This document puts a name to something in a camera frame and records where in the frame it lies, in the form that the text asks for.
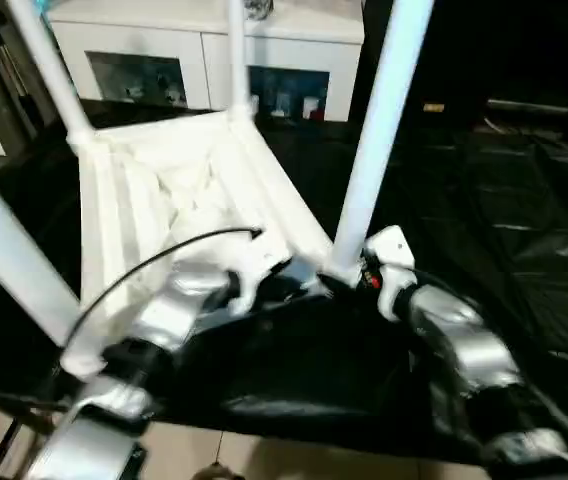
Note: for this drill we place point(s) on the white plastic table leg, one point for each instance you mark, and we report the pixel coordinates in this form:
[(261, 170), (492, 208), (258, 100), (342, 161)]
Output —
[(49, 70), (379, 130), (239, 60), (14, 250)]

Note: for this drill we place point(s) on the white plastic table top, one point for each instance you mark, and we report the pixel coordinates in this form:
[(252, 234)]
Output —
[(174, 190)]

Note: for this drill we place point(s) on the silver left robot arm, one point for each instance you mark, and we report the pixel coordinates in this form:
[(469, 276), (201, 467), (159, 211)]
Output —
[(144, 350)]

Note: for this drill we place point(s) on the black work mat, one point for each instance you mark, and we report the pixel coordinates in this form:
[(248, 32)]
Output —
[(444, 300)]

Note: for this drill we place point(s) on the red bottle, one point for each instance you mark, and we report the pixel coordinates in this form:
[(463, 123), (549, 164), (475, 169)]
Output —
[(314, 108)]

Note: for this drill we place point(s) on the small yellow label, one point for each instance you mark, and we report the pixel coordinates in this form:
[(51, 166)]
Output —
[(434, 107)]

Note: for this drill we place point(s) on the white glass-door cabinet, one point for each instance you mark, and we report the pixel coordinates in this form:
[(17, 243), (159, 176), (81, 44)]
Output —
[(184, 45)]

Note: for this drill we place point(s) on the grey crumpled bundle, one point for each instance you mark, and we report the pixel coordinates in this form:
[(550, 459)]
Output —
[(258, 8)]

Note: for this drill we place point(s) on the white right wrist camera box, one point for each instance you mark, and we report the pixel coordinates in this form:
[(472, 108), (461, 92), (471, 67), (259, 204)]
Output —
[(392, 260)]

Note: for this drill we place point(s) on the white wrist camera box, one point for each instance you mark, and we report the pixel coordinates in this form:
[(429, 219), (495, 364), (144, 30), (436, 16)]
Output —
[(259, 262), (392, 260)]

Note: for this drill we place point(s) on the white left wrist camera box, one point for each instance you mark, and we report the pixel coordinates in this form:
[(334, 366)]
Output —
[(259, 262)]

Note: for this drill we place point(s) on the black metal table frame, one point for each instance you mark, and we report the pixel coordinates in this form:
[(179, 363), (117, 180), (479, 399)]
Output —
[(9, 440)]

